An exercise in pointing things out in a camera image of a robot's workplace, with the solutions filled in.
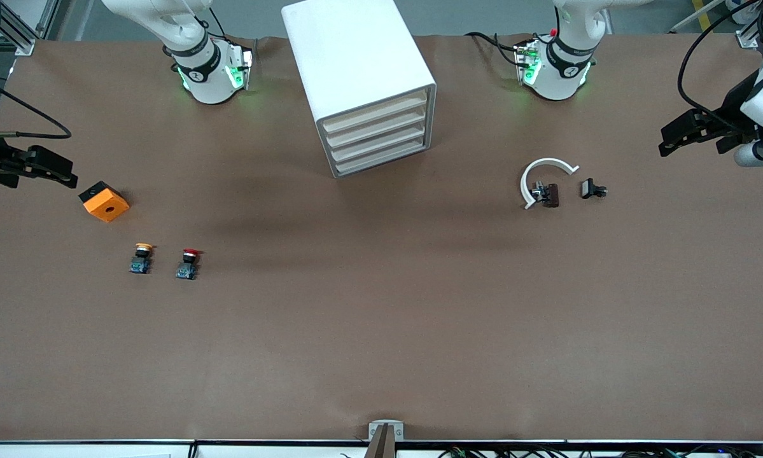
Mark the orange black button box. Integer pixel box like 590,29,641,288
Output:
78,181,130,223

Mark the yellow push button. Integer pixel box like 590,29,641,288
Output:
129,242,155,275

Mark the red push button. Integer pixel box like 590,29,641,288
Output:
176,248,204,281

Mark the dark brown small component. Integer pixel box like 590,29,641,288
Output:
530,181,560,209

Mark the brown table cover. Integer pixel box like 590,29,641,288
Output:
0,32,763,444

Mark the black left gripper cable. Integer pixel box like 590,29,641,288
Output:
676,0,763,120

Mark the aluminium frame post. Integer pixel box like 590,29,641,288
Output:
0,0,57,57
734,0,763,49

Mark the white curved plastic ring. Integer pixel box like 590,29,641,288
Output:
520,157,580,211

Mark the black arm base cable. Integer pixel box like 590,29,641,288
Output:
464,31,529,68

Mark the white table edge rail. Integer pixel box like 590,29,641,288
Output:
0,439,763,458

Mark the tangled black cable bundle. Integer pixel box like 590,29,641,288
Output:
437,445,763,458

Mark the grey metal bracket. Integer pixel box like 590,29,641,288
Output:
368,420,405,441

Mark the brown camera post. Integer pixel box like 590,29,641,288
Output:
365,425,398,458

